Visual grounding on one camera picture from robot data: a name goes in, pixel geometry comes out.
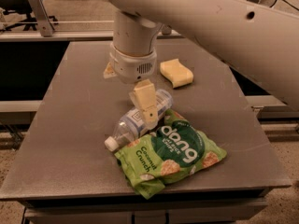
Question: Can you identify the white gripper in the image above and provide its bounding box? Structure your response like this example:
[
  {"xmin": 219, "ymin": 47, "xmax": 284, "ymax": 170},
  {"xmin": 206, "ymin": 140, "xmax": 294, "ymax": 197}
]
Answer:
[{"xmin": 103, "ymin": 44, "xmax": 158, "ymax": 130}]

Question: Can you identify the blue plastic water bottle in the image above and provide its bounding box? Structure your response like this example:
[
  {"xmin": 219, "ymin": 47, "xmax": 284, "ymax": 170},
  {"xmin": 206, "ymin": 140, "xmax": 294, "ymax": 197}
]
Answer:
[{"xmin": 105, "ymin": 89, "xmax": 173, "ymax": 152}]

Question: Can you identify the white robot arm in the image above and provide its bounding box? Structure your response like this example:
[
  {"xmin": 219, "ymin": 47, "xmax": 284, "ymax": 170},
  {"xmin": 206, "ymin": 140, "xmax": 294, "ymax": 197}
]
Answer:
[{"xmin": 108, "ymin": 0, "xmax": 299, "ymax": 110}]

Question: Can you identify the green rice chip bag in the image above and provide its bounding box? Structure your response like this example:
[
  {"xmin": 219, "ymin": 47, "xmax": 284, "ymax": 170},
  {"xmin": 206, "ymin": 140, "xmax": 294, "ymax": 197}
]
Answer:
[{"xmin": 115, "ymin": 109, "xmax": 227, "ymax": 200}]

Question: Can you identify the yellow sponge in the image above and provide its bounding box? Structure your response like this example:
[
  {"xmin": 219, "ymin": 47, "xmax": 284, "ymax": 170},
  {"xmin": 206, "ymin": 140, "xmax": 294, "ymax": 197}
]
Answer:
[{"xmin": 160, "ymin": 59, "xmax": 193, "ymax": 89}]

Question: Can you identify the black office chair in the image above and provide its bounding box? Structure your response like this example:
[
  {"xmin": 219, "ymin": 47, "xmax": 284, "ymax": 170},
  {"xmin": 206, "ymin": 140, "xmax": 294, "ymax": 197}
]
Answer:
[{"xmin": 0, "ymin": 0, "xmax": 59, "ymax": 32}]

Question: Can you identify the middle metal bracket post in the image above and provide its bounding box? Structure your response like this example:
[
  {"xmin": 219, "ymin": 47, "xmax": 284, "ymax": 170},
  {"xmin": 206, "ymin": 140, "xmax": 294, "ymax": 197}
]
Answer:
[{"xmin": 161, "ymin": 25, "xmax": 172, "ymax": 35}]

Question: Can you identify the left metal bracket post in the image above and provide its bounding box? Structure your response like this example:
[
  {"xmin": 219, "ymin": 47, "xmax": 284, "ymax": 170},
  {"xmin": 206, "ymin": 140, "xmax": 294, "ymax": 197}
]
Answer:
[{"xmin": 28, "ymin": 0, "xmax": 54, "ymax": 37}]

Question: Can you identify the metal rail barrier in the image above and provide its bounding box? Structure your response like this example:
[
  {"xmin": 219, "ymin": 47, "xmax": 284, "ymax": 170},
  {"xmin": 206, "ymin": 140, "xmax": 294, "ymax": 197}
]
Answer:
[{"xmin": 0, "ymin": 30, "xmax": 181, "ymax": 43}]

